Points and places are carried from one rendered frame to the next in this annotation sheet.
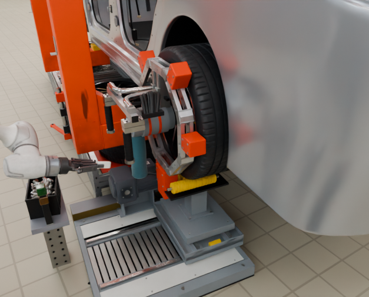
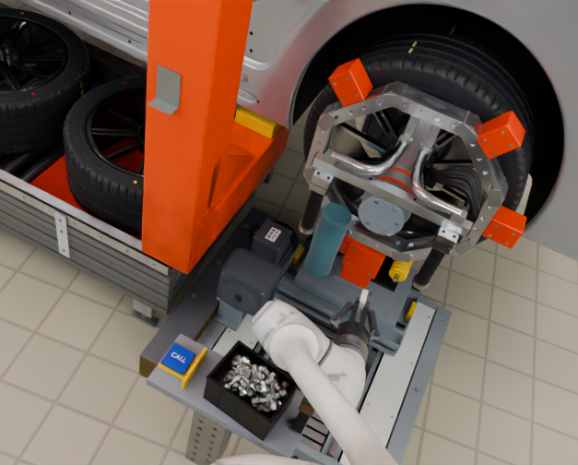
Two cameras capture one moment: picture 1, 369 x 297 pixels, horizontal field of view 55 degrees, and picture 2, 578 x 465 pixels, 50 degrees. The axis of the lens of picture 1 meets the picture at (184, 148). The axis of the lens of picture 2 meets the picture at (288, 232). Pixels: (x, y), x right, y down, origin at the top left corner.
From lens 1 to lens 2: 1.72 m
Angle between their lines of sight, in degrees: 45
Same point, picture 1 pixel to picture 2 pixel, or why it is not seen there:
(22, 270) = not seen: outside the picture
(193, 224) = (380, 299)
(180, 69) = (517, 130)
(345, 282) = (517, 281)
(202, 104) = (524, 169)
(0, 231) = not seen: outside the picture
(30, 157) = (356, 367)
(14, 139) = (317, 353)
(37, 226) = (289, 445)
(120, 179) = (268, 282)
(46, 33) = not seen: outside the picture
